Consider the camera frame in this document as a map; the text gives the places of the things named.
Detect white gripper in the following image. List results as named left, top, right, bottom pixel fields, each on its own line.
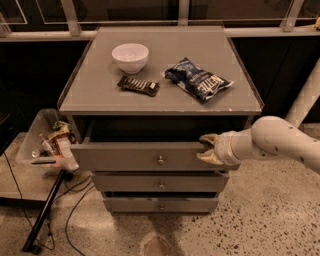
left=196, top=131, right=240, bottom=166

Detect grey top drawer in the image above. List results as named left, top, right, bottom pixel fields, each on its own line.
left=72, top=119, right=239, bottom=171

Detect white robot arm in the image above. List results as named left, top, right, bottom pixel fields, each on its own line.
left=197, top=60, right=320, bottom=174

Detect grey drawer cabinet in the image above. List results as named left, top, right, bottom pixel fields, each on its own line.
left=58, top=27, right=263, bottom=201

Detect grey middle drawer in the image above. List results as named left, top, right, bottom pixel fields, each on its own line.
left=92, top=172, right=229, bottom=192

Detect blue chip bag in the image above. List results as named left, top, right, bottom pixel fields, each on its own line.
left=164, top=57, right=233, bottom=103

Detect dark chocolate bar wrapper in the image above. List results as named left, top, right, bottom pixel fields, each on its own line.
left=118, top=76, right=160, bottom=97

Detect white ceramic bowl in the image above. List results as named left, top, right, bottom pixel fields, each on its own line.
left=111, top=43, right=149, bottom=74

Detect snack packages in bin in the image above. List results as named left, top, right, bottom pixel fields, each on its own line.
left=39, top=121, right=74, bottom=158

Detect clear plastic bin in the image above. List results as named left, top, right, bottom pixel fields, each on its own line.
left=16, top=109, right=79, bottom=175

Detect black metal stand leg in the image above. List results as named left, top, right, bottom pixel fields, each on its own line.
left=22, top=170, right=67, bottom=252

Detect metal window railing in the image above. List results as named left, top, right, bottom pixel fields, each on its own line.
left=0, top=0, right=320, bottom=41

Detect black floor cable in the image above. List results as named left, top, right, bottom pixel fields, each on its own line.
left=3, top=151, right=96, bottom=256

